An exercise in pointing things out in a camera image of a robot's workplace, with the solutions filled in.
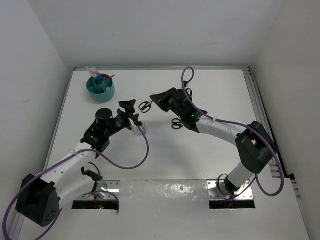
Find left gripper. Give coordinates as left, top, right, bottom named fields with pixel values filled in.
left=104, top=99, right=139, bottom=137

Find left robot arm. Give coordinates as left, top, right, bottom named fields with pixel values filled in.
left=15, top=99, right=141, bottom=227

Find teal divided pen holder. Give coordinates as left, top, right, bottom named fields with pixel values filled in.
left=86, top=74, right=115, bottom=103

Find purple cable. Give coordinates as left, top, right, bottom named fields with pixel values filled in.
left=2, top=126, right=150, bottom=240
left=181, top=66, right=285, bottom=196

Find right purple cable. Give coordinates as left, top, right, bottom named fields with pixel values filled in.
left=181, top=66, right=285, bottom=196

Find large black scissors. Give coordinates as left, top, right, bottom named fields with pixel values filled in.
left=171, top=118, right=184, bottom=130

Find small black scissors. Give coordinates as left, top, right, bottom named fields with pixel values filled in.
left=138, top=101, right=153, bottom=114

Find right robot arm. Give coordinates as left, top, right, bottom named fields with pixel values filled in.
left=150, top=87, right=278, bottom=195

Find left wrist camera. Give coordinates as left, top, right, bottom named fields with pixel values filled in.
left=129, top=119, right=147, bottom=137

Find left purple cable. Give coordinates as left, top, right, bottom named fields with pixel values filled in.
left=2, top=126, right=150, bottom=240

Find red clear pen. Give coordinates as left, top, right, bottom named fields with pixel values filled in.
left=86, top=67, right=100, bottom=78

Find pink highlighter pen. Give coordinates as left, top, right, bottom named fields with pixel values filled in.
left=87, top=67, right=101, bottom=78

